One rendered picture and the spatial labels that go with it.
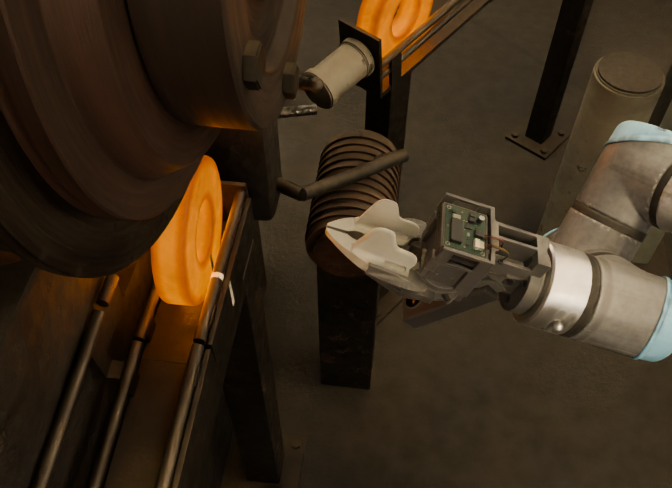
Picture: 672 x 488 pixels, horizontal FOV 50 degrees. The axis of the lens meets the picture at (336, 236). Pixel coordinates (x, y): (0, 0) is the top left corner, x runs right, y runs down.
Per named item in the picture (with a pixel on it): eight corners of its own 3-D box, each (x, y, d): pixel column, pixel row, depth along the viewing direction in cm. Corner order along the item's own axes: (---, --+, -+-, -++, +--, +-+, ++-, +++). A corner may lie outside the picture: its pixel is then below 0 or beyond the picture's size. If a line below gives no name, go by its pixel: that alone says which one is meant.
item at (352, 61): (302, 97, 103) (297, 65, 98) (344, 62, 106) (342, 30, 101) (333, 117, 100) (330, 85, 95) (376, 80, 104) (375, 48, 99)
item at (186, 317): (142, 362, 75) (141, 358, 74) (189, 221, 86) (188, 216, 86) (213, 370, 74) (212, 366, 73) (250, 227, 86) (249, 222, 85)
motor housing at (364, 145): (310, 397, 143) (300, 225, 101) (325, 304, 157) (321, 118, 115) (376, 405, 142) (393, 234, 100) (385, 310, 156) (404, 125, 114)
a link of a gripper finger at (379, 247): (340, 199, 68) (431, 228, 70) (322, 235, 73) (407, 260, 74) (336, 225, 66) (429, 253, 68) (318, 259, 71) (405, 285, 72)
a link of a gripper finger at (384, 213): (344, 175, 70) (432, 203, 72) (326, 211, 75) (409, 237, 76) (340, 199, 68) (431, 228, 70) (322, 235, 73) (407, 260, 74)
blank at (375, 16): (376, 73, 112) (394, 82, 111) (340, 32, 98) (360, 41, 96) (428, -16, 111) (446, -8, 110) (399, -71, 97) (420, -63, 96)
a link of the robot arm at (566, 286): (542, 279, 81) (546, 354, 75) (502, 267, 81) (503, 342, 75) (587, 234, 74) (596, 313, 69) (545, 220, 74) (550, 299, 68)
